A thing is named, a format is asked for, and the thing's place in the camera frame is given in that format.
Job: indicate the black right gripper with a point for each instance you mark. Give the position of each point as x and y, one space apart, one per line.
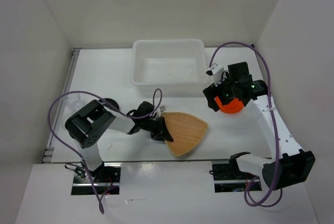
210 92

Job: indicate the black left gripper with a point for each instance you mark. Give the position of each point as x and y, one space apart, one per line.
162 132

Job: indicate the tan woven triangular plate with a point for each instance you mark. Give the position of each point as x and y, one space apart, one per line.
186 130

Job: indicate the orange plastic plate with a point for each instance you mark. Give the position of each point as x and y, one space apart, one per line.
235 106

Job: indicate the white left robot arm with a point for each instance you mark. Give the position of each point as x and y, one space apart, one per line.
88 125

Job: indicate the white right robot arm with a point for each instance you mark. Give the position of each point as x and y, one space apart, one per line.
289 163

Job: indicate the translucent white plastic bin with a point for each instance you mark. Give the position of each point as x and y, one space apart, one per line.
176 66

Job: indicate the black round plate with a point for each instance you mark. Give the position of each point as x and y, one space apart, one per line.
111 104

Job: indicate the clear plastic cup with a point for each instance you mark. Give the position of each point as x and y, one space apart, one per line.
73 102

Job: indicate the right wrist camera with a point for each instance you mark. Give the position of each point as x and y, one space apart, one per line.
216 72

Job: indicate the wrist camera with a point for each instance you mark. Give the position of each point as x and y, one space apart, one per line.
216 72
159 111

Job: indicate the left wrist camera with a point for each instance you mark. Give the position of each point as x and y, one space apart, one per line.
159 111

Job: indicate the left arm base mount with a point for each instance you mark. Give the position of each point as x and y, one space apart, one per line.
108 182

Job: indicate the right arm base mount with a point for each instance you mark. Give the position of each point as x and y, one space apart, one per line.
227 181

